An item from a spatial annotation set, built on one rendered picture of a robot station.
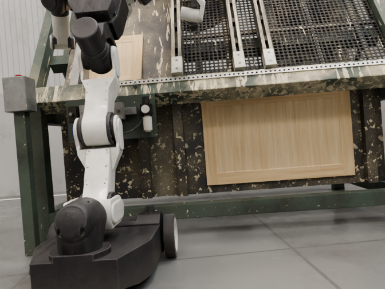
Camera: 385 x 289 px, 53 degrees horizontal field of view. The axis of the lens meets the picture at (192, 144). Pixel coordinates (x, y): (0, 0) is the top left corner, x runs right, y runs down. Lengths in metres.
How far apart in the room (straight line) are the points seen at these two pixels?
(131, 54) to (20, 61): 3.15
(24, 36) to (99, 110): 3.85
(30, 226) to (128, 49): 1.17
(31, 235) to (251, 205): 1.18
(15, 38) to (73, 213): 4.34
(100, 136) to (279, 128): 1.17
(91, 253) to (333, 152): 1.62
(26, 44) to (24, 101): 3.35
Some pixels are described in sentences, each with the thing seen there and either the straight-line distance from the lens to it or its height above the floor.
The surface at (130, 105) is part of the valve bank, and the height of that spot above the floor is 0.75.
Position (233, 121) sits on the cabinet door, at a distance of 2.36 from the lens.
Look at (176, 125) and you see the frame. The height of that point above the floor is 0.63.
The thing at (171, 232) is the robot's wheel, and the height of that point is 0.13.
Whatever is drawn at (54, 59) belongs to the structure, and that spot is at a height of 1.12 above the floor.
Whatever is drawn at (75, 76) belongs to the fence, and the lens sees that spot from 2.38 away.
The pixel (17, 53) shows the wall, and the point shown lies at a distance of 5.47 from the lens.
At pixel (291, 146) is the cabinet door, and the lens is 2.41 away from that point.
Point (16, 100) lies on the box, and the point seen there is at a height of 0.81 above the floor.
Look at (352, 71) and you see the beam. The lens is 2.30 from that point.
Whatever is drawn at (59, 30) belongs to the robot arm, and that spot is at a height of 1.16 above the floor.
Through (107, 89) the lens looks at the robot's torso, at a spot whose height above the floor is 0.79.
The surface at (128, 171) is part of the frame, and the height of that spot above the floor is 0.37.
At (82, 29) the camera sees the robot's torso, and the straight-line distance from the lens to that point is 1.70.
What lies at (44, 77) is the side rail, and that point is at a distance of 2.53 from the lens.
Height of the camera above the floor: 0.54
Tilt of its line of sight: 1 degrees down
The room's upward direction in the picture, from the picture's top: 4 degrees counter-clockwise
